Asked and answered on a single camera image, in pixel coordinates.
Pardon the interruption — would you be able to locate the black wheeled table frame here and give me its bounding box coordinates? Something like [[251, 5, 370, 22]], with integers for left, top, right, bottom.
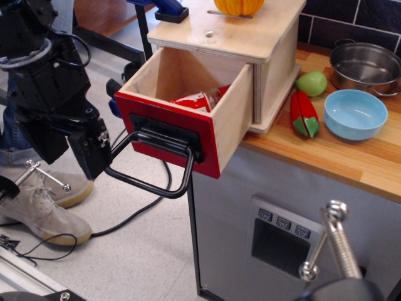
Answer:
[[73, 0, 155, 80]]

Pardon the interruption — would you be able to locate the left metal clamp screw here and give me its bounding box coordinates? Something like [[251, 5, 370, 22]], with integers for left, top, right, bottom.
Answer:
[[0, 159, 72, 204]]

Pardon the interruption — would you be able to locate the beige suede shoe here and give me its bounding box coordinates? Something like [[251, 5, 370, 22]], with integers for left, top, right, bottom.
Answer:
[[0, 171, 93, 246], [0, 164, 95, 209]]

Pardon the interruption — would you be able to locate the thick black floor cable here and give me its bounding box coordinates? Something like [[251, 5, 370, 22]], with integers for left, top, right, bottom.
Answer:
[[90, 126, 173, 238]]

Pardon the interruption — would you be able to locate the orange toy pumpkin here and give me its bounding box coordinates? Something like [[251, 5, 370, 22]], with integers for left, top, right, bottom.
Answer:
[[214, 0, 264, 16]]

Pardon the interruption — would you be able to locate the metal clamp screw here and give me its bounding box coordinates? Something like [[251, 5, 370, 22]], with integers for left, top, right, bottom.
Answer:
[[0, 159, 72, 204], [298, 200, 363, 282]]

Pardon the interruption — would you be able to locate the green toy pear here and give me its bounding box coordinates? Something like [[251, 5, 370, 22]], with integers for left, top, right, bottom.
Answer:
[[295, 71, 328, 97]]

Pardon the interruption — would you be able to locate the stainless steel pot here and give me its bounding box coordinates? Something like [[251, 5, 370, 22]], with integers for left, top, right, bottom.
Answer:
[[330, 42, 400, 97]]

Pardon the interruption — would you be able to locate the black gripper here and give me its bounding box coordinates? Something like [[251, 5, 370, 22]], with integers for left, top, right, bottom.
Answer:
[[15, 99, 112, 180]]

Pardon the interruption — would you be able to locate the near beige suede shoe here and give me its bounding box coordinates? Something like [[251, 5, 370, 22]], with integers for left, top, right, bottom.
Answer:
[[0, 171, 93, 246]]

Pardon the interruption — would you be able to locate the right metal clamp screw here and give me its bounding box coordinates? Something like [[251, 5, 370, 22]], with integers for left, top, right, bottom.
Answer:
[[298, 200, 363, 282]]

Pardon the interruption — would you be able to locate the blue jeans leg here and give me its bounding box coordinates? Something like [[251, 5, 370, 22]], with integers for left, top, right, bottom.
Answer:
[[1, 100, 41, 166]]

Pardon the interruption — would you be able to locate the red front wooden drawer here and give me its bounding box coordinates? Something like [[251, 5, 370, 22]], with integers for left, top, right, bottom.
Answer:
[[106, 48, 254, 198]]

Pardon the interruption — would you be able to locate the grey toy kitchen cabinet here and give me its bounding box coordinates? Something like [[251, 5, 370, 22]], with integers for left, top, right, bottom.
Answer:
[[186, 40, 401, 301]]

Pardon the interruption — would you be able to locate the light blue bowl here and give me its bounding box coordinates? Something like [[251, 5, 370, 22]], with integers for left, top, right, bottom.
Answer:
[[324, 89, 388, 141]]

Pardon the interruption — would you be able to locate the light plywood box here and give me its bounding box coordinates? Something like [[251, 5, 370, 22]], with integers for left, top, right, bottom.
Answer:
[[147, 0, 306, 134]]

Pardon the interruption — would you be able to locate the thin black wire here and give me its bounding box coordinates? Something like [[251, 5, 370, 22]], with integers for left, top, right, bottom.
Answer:
[[9, 233, 78, 267]]

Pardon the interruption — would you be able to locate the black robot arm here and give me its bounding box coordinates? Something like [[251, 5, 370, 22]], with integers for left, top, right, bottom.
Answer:
[[1, 1, 112, 180]]

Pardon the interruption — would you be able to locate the aluminium frame rail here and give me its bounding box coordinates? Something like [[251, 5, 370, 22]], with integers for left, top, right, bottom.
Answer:
[[1, 248, 83, 300]]

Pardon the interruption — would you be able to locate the red toy chili pepper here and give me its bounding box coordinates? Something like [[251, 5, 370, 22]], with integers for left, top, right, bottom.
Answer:
[[290, 91, 320, 138]]

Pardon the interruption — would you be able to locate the far beige suede shoe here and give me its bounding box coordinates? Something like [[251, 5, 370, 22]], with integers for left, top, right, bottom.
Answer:
[[0, 164, 95, 209]]

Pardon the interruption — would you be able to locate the blue bar clamp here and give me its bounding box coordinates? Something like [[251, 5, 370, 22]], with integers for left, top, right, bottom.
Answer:
[[106, 0, 189, 118]]

